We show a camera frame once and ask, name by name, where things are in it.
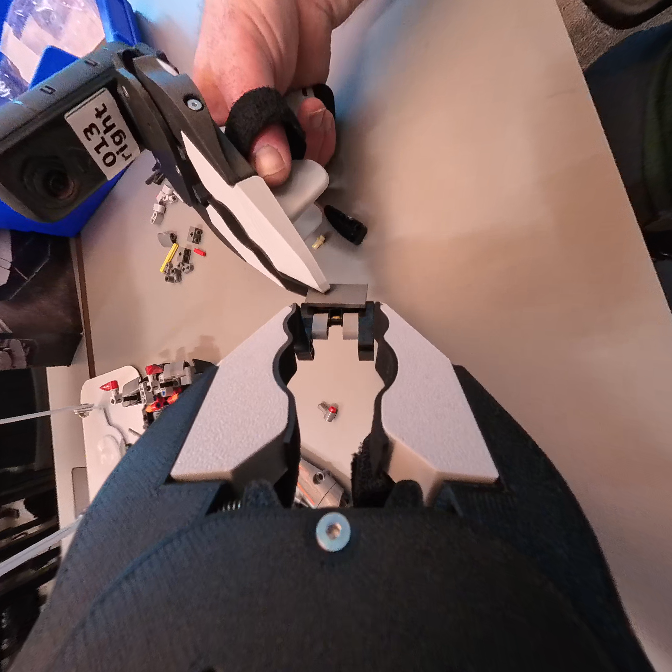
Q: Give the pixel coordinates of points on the black lego slope piece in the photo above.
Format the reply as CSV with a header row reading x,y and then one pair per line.
x,y
346,225

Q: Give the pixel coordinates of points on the grey lego pin red tip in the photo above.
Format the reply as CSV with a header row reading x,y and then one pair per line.
x,y
328,413

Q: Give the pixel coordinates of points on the small black lego assembly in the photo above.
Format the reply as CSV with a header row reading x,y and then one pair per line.
x,y
304,341

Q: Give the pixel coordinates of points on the blue plastic bin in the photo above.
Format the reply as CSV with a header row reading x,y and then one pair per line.
x,y
120,26

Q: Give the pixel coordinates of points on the clear plastic bag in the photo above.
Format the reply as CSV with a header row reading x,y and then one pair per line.
x,y
47,26

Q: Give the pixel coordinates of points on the grey black lego car model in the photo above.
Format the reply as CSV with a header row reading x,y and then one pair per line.
x,y
157,388

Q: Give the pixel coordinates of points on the dark grey lego plate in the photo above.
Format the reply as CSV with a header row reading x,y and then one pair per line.
x,y
341,295

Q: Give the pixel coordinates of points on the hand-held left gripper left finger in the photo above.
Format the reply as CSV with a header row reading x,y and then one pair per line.
x,y
236,409

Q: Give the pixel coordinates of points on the dark printed box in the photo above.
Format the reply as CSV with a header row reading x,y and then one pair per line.
x,y
36,304

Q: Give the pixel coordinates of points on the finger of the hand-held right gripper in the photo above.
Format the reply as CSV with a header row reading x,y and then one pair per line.
x,y
278,231
246,252

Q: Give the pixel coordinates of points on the person's right hand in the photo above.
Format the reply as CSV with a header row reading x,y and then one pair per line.
x,y
262,42

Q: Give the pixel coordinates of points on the tan lego pin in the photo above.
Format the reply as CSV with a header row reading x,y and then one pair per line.
x,y
318,242

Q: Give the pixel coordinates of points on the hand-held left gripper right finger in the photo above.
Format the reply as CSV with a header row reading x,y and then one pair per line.
x,y
435,414

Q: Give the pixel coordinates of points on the pile of small lego pieces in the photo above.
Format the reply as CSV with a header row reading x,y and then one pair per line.
x,y
196,234

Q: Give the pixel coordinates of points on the grey lego fin assembly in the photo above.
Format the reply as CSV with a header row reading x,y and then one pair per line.
x,y
317,485

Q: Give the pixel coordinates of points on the white acrylic panel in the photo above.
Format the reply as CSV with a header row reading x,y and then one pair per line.
x,y
31,548
31,416

